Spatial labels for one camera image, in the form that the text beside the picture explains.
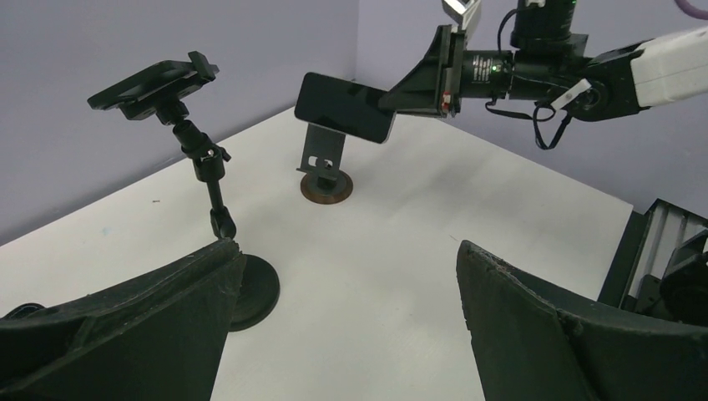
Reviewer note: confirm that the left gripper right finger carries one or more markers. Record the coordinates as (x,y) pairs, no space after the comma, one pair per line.
(534,340)

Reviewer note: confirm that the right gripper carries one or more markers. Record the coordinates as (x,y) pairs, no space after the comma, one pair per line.
(433,86)

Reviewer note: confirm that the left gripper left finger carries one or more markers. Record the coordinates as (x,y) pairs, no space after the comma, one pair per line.
(158,336)

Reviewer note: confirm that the phone from wooden stand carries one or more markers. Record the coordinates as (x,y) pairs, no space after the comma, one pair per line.
(345,107)

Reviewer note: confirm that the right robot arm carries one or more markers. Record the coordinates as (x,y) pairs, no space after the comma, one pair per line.
(545,69)

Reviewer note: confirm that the wooden base phone stand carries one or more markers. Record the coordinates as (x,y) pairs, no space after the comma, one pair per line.
(324,182)

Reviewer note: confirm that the tall black tripod stand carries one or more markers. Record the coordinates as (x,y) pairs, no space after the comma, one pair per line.
(260,286)

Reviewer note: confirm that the phone on tripod stand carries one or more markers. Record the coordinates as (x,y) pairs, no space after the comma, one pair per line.
(139,85)

